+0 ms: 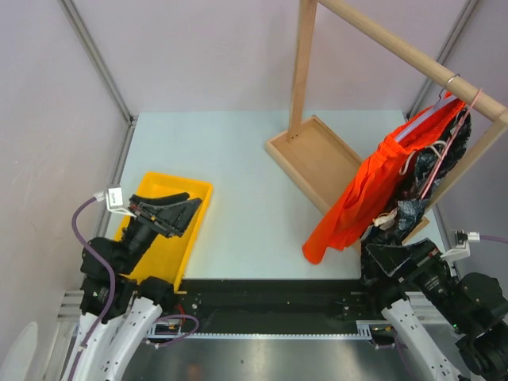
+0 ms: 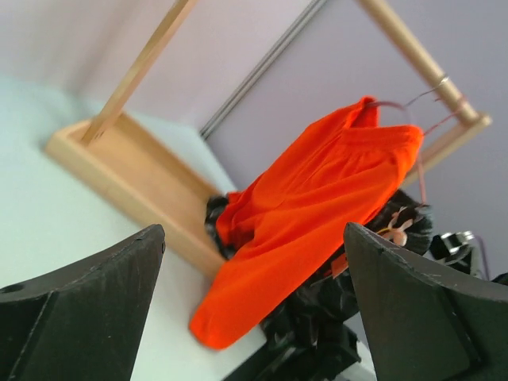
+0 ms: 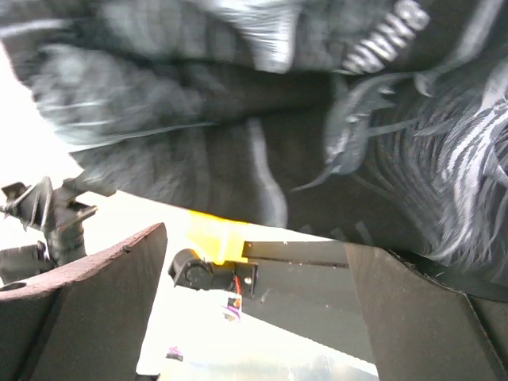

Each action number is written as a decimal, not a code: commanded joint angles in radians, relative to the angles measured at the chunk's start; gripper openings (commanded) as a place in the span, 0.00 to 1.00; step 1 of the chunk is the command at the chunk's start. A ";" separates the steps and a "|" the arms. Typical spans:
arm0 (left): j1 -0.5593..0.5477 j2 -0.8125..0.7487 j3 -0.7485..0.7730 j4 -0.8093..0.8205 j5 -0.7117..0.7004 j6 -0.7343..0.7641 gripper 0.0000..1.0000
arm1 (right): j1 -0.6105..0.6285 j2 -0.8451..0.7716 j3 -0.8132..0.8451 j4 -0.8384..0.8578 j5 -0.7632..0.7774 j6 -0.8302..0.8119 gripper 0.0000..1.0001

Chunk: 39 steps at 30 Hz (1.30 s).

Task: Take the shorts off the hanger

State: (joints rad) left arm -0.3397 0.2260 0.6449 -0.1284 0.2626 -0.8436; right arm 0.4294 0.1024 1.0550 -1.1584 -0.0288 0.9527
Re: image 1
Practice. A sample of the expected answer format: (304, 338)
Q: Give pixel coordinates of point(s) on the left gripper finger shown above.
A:
(137, 201)
(173, 221)

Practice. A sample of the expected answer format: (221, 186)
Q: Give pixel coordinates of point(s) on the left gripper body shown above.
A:
(155, 218)

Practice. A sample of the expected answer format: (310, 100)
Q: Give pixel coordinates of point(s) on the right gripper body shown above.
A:
(407, 263)

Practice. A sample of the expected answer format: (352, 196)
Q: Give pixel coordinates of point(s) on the dark patterned shorts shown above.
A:
(423, 173)

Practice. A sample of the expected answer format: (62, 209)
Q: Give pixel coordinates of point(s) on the orange shorts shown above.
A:
(368, 192)

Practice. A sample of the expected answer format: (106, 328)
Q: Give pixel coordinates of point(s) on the lilac wire hanger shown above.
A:
(440, 104)

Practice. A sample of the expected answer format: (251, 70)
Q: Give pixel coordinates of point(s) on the pink wire hanger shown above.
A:
(447, 146)

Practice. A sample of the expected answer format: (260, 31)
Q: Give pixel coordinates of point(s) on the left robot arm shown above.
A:
(117, 312)

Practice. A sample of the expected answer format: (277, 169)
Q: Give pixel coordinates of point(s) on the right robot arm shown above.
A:
(474, 306)

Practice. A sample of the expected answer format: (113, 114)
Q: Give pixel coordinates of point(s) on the wooden clothes rack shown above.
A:
(361, 92)

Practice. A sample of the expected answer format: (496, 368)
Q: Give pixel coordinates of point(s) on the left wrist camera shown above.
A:
(115, 202)

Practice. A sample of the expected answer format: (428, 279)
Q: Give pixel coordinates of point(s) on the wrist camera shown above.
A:
(115, 202)
(460, 248)

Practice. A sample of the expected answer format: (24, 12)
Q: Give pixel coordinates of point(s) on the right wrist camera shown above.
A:
(460, 248)

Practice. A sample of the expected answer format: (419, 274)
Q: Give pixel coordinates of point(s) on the white cable duct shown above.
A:
(361, 332)

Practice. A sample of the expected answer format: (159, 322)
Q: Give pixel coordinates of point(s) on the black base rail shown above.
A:
(345, 300)

